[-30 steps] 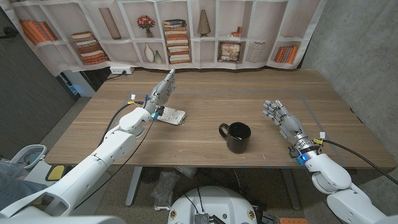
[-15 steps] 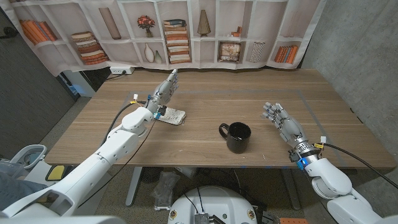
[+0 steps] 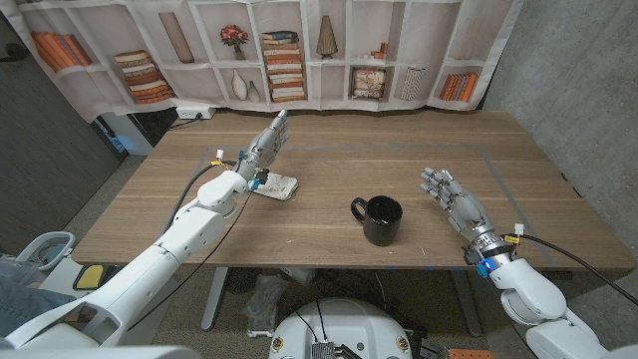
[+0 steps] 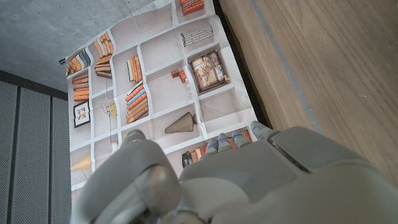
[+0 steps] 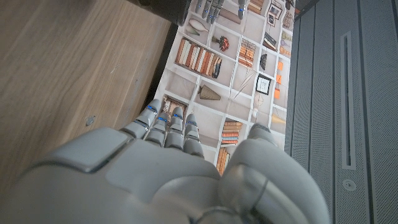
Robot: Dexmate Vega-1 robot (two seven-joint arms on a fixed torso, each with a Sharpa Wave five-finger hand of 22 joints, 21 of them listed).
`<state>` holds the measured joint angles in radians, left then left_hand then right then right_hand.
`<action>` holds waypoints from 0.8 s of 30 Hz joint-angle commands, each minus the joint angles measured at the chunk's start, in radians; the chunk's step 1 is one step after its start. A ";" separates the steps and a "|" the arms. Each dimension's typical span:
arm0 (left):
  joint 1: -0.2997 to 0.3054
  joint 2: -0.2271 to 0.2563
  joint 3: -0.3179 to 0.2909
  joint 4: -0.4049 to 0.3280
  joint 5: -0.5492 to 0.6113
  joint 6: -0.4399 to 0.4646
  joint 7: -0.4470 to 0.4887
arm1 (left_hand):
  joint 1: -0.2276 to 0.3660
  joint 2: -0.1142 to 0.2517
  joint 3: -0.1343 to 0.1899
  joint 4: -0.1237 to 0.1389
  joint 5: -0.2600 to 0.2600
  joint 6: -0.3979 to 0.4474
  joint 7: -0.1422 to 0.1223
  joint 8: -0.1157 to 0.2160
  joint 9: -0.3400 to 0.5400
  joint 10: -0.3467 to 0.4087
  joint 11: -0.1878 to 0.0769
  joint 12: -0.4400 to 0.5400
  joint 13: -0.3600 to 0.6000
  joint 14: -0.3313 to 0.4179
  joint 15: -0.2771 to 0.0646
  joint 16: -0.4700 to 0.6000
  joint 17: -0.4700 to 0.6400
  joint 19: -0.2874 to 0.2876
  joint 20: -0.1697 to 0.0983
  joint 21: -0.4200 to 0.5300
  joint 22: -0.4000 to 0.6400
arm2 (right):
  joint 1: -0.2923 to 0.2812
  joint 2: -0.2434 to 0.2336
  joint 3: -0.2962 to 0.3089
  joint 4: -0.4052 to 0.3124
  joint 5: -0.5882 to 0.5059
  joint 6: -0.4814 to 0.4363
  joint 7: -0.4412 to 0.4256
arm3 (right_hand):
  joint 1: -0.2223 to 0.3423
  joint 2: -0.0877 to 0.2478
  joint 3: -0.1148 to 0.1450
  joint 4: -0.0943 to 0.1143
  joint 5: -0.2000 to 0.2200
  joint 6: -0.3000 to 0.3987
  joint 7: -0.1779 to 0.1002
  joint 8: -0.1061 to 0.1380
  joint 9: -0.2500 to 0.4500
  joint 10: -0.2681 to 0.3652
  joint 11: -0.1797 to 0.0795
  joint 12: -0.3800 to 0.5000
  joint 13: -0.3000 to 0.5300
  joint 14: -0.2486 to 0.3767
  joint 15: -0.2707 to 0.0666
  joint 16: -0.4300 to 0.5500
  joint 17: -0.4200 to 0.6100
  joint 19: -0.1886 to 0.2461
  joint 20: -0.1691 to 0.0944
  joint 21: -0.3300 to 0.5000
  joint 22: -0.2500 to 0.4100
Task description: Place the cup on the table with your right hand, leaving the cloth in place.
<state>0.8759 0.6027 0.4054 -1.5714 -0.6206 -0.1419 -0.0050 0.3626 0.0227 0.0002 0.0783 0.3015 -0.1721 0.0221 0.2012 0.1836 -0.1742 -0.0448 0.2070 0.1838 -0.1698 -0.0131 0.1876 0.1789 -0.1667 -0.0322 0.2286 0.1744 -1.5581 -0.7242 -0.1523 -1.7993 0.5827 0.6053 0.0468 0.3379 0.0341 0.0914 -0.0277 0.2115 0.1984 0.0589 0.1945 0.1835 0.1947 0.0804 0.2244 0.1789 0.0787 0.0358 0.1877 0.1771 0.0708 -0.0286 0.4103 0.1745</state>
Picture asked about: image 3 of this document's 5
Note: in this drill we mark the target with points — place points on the clear plastic bag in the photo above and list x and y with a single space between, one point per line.
264 299

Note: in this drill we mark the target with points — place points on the black round floor object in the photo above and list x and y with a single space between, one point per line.
240 280

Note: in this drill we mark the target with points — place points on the person in blue jeans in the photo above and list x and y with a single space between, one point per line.
25 306

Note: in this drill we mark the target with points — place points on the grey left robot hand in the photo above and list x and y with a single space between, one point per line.
266 147

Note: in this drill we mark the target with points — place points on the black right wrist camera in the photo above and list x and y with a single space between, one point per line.
471 256

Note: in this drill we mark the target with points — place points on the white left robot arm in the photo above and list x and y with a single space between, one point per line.
164 249

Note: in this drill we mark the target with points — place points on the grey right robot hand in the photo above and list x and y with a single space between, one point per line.
466 209

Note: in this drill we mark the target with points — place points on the white plastic bin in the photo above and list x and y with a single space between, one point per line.
35 247

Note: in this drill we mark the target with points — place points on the black ceramic mug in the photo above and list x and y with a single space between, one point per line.
381 219

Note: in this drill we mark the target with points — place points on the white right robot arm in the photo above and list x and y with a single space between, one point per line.
533 294

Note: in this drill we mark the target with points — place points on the white cabinet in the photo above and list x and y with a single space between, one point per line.
127 134

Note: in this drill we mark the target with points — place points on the white power strip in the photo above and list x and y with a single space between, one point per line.
192 112

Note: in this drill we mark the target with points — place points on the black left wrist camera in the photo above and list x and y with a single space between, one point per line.
260 177

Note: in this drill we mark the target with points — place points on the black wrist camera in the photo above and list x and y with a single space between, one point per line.
471 256
260 177

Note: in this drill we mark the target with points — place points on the black wall fixture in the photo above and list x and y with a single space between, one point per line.
14 52

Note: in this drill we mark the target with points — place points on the printed bookshelf backdrop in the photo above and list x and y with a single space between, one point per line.
209 30

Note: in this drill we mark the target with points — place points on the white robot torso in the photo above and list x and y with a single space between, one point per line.
344 326

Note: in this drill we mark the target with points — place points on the orange object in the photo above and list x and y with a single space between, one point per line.
471 354

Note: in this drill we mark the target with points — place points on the yellow and black object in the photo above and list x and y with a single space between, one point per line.
89 276

